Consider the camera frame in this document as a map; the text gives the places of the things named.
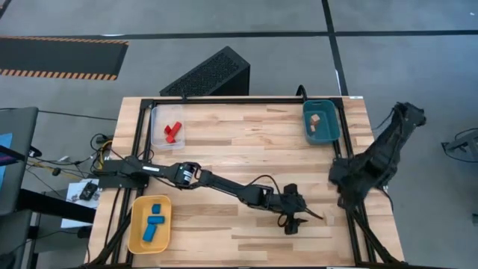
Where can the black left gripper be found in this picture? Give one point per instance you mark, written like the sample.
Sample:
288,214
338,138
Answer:
287,204

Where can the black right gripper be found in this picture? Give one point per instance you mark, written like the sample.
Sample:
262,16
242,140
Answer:
345,183

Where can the blue cube block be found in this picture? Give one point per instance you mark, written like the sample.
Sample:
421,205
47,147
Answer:
156,208

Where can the long blue block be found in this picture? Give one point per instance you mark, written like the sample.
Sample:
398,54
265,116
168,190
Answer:
149,233
155,219

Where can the red triangular block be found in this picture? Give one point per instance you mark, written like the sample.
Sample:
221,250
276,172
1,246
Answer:
170,139

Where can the long red block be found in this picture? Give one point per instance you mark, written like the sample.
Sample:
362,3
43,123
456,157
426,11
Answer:
176,129

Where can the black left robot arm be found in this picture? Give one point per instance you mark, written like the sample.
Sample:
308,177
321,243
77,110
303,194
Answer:
224,185

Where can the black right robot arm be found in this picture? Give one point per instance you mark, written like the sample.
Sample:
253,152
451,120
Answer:
384,157

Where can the teal plastic bin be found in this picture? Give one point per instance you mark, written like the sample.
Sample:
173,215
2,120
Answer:
328,127

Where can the white sticker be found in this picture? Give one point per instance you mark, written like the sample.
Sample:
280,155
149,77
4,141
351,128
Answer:
356,97

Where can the grey stand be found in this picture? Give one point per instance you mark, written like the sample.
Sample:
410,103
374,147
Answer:
463,143

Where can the yellow plastic bin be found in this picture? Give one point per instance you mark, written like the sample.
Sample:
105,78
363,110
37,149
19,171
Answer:
140,243

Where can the black perforated computer case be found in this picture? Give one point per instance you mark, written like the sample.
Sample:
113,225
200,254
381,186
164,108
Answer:
209,74

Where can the clear plastic container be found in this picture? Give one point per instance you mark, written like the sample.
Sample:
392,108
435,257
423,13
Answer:
158,116

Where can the small black device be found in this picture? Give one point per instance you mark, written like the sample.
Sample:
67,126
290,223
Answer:
88,190

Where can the white paper sheet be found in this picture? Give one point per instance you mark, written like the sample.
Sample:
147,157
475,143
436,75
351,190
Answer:
72,194

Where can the black desk beam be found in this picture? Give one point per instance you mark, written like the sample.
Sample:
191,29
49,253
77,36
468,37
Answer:
56,205

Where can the small black puck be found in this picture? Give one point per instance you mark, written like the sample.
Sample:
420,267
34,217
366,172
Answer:
56,172

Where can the grey chair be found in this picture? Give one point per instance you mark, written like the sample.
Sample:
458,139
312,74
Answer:
22,157

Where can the black hazard-striped floor mat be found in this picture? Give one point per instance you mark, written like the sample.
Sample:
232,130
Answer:
56,56

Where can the blue panel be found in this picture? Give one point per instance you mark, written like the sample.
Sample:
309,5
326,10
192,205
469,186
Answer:
4,149

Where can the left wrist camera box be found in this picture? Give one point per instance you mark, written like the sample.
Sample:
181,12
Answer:
291,189

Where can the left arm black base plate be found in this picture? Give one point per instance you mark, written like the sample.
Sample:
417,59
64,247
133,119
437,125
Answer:
112,182

